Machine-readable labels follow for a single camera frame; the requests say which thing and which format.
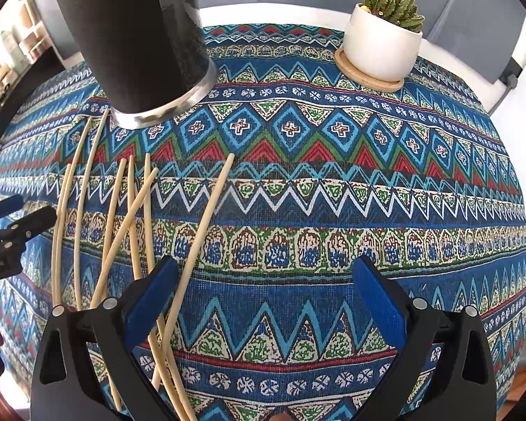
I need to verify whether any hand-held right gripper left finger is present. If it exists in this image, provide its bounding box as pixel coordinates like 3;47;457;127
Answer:
30;255;180;421

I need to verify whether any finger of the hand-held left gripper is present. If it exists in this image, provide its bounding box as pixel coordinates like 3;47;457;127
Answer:
0;196;25;222
0;205;59;247

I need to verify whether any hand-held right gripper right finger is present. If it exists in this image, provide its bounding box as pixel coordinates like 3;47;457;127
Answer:
352;255;497;421

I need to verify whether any bunch of wooden chopsticks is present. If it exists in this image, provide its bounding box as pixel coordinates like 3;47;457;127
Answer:
52;113;236;421

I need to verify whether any black cylindrical utensil holder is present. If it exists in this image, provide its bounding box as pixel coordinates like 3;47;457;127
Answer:
50;0;217;129

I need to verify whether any blue patterned tablecloth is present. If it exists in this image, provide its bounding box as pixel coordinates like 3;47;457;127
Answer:
0;24;526;421

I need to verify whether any black panel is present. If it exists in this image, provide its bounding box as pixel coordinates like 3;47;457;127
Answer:
0;46;66;152

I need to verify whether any cluttered white shelf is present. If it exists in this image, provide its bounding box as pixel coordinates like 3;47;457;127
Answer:
0;0;50;110

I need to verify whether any round wooden saucer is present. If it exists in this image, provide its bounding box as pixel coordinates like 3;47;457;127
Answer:
334;48;405;94

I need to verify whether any white round plant pot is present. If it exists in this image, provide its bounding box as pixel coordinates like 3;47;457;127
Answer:
343;4;423;82

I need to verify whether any black clamp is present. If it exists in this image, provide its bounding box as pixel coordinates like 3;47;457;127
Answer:
500;57;521;93

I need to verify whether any green cactus plant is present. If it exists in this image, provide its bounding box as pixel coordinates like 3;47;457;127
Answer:
361;0;425;34

